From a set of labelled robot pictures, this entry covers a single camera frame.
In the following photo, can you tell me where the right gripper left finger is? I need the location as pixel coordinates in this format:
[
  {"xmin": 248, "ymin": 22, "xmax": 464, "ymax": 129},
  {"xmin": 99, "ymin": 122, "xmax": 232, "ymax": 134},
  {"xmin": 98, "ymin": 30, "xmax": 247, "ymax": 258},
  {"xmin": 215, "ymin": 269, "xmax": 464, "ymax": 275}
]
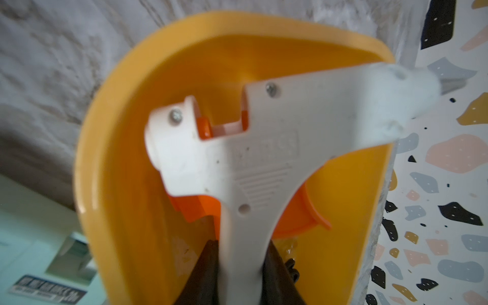
[{"xmin": 184, "ymin": 240, "xmax": 219, "ymax": 304}]

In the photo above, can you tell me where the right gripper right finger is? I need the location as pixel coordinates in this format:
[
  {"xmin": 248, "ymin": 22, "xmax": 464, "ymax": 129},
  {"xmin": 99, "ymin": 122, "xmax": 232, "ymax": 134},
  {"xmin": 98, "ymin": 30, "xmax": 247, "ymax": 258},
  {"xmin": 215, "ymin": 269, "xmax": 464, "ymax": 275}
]
[{"xmin": 261, "ymin": 241, "xmax": 306, "ymax": 305}]

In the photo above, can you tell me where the yellow plastic storage box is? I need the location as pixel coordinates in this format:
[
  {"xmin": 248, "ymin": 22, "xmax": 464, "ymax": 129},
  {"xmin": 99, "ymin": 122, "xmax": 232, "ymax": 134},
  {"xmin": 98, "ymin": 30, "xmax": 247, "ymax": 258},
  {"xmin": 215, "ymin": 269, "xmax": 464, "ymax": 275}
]
[{"xmin": 74, "ymin": 11, "xmax": 396, "ymax": 304}]

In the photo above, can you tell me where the white hot glue gun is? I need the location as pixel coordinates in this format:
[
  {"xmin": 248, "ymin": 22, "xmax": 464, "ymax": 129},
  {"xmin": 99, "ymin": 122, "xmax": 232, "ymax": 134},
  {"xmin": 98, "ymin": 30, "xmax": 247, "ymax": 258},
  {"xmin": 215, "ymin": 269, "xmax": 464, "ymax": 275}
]
[{"xmin": 144, "ymin": 63, "xmax": 467, "ymax": 304}]

